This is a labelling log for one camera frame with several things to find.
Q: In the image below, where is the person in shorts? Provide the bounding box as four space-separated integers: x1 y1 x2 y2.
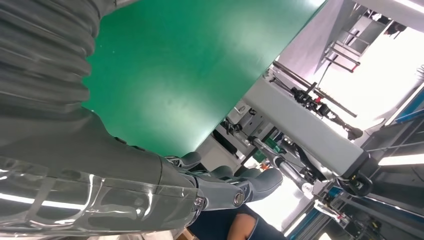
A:
188 204 286 240

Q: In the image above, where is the white robot stand machine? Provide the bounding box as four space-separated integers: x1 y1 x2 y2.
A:
197 77 374 196

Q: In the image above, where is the long ceiling light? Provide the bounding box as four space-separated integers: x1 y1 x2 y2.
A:
377 153 424 167

